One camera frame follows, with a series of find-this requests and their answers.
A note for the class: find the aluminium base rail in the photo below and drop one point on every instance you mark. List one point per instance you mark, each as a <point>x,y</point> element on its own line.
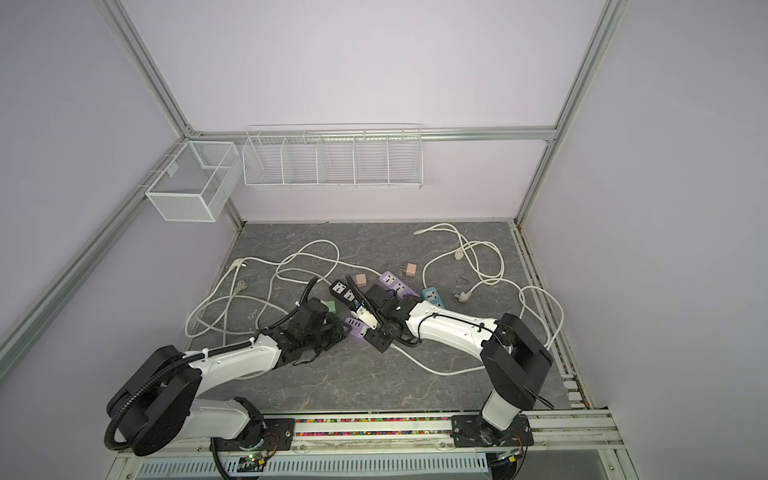
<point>396,432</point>

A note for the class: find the black power strip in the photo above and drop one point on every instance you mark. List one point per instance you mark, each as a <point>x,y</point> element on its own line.
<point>345,294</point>

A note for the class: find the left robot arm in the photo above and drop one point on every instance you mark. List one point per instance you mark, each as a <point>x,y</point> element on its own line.
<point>162,401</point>

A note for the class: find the teal power strip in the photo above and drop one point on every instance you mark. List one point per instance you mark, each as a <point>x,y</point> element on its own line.
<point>432,296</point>

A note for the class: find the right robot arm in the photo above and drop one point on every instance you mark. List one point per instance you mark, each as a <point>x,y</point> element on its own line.
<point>515,360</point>

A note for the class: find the purple power strip front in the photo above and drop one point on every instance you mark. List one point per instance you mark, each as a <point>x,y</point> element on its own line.
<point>356,329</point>

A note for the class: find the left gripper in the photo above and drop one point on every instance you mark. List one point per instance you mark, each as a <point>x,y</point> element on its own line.
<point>337,331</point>

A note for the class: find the purple power strip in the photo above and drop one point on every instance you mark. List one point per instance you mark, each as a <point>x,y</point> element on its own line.
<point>392,283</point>
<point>356,329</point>

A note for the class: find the white mesh box basket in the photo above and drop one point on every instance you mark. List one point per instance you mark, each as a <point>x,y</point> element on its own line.
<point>197,182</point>

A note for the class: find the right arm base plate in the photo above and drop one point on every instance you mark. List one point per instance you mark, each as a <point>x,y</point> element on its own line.
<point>474,431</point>

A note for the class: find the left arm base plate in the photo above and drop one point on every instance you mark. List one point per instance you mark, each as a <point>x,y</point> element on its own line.
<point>271,435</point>

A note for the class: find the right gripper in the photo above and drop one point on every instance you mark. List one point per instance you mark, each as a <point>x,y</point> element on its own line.
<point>373,337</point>

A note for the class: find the white wall plug right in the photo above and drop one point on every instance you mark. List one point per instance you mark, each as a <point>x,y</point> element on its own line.
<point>462,297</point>

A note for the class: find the grey wall plug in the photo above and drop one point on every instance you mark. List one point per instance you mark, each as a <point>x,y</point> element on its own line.
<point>239,287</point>

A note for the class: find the white wire basket rack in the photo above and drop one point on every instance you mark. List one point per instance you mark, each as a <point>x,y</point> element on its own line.
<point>333,155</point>

